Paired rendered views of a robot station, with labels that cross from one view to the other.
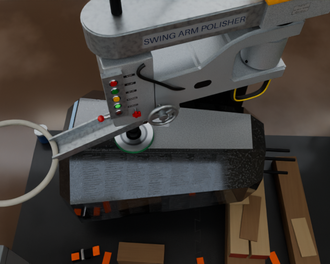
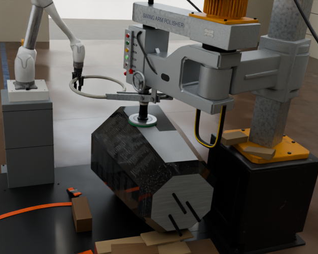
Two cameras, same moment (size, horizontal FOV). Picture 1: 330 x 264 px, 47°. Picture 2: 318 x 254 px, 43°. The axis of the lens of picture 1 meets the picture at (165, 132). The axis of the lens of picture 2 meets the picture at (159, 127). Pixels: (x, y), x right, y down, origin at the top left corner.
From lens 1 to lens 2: 255 cm
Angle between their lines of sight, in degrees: 58
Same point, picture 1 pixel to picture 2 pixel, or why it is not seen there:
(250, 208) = (143, 247)
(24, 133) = not seen: hidden behind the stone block
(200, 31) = (164, 22)
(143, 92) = (139, 58)
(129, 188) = (110, 142)
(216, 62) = (172, 59)
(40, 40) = not seen: hidden behind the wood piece
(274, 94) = not seen: outside the picture
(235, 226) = (121, 241)
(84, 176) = (108, 123)
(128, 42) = (138, 11)
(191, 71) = (161, 59)
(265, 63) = (200, 86)
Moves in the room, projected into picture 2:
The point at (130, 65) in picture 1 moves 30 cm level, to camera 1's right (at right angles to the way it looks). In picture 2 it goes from (137, 29) to (152, 39)
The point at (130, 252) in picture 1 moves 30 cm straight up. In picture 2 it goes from (80, 202) to (80, 170)
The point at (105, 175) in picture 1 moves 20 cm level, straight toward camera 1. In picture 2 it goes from (112, 128) to (91, 134)
